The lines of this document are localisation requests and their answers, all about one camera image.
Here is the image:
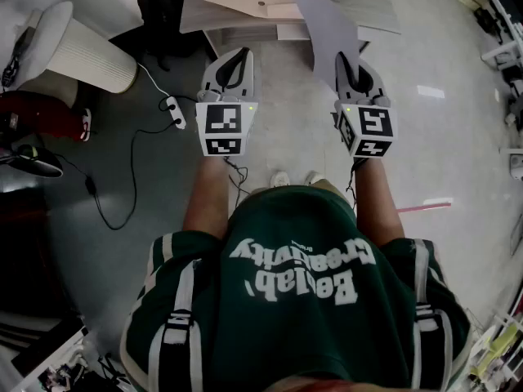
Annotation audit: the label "person's right forearm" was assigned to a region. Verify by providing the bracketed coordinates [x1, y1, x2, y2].
[353, 157, 406, 248]

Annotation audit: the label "white A4 paper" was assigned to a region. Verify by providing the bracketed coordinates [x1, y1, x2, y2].
[289, 0, 360, 93]

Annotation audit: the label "khaki shorts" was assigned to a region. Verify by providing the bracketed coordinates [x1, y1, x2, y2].
[244, 177, 355, 212]

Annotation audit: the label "pink floor tape strip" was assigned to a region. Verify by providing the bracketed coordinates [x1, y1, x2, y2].
[396, 202, 453, 213]

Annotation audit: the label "white metal rack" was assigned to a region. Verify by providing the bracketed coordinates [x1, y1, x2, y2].
[449, 0, 523, 97]

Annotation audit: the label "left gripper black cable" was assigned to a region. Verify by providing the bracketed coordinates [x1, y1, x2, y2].
[224, 156, 249, 207]

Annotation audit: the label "black cable with adapter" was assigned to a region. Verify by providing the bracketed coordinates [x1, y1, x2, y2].
[52, 116, 181, 231]

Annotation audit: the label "black device with green accent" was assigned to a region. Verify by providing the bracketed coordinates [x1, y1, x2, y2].
[0, 143, 65, 179]

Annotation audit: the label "white power strip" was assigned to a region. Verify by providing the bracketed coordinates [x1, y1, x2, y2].
[165, 96, 187, 131]

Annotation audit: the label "dark green printed t-shirt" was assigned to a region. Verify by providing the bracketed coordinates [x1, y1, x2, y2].
[119, 185, 473, 392]

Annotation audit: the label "black bag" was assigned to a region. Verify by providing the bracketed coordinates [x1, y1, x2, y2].
[110, 0, 217, 73]

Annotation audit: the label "thin white cable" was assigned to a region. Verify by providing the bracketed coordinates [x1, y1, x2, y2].
[136, 61, 172, 100]

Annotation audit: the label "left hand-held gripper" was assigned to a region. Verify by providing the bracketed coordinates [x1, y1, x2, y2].
[195, 47, 259, 158]

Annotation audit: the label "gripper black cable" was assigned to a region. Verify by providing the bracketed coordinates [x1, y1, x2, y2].
[224, 156, 249, 207]
[346, 157, 369, 212]

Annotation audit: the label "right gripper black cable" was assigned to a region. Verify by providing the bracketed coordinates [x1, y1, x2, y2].
[346, 157, 369, 212]

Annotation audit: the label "person's left forearm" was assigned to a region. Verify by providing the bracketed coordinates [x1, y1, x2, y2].
[182, 155, 236, 240]

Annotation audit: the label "black white shoulder strap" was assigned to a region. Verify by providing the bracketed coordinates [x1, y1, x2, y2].
[146, 259, 205, 392]
[412, 238, 454, 392]

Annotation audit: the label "white cluttered side table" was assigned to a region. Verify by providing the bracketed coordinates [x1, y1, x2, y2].
[11, 327, 91, 392]

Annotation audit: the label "white shelf with colourful items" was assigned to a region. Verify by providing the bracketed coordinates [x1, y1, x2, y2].
[469, 292, 523, 392]

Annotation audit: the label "red cylinder with white label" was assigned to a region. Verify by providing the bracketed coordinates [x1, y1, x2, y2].
[0, 91, 93, 142]

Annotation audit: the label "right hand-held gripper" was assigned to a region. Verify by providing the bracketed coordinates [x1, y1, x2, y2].
[333, 51, 398, 158]

